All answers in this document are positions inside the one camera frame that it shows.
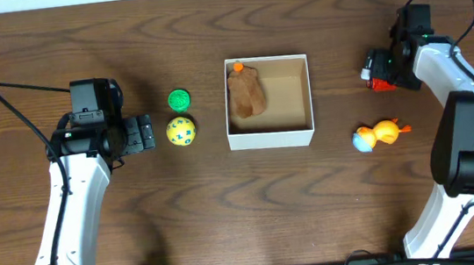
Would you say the red toy fire truck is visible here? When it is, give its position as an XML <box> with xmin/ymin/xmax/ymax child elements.
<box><xmin>366</xmin><ymin>78</ymin><xmax>398</xmax><ymax>92</ymax></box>

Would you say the yellow ball with letters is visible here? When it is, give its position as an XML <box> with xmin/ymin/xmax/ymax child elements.
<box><xmin>166</xmin><ymin>117</ymin><xmax>197</xmax><ymax>147</ymax></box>

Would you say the green round toy disc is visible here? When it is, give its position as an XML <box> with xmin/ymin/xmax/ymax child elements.
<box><xmin>168</xmin><ymin>89</ymin><xmax>191</xmax><ymax>113</ymax></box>

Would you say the yellow rubber duck toy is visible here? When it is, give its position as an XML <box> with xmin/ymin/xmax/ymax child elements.
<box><xmin>352</xmin><ymin>118</ymin><xmax>413</xmax><ymax>153</ymax></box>

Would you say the brown plush bear toy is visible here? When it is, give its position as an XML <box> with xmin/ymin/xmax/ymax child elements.
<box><xmin>226</xmin><ymin>61</ymin><xmax>267</xmax><ymax>118</ymax></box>

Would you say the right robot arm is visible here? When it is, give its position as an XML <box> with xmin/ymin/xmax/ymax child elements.
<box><xmin>361</xmin><ymin>4</ymin><xmax>474</xmax><ymax>259</ymax></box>

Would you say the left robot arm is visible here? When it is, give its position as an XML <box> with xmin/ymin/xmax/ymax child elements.
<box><xmin>0</xmin><ymin>78</ymin><xmax>155</xmax><ymax>265</ymax></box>

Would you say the white cardboard box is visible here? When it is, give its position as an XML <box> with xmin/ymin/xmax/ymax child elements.
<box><xmin>224</xmin><ymin>54</ymin><xmax>315</xmax><ymax>150</ymax></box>

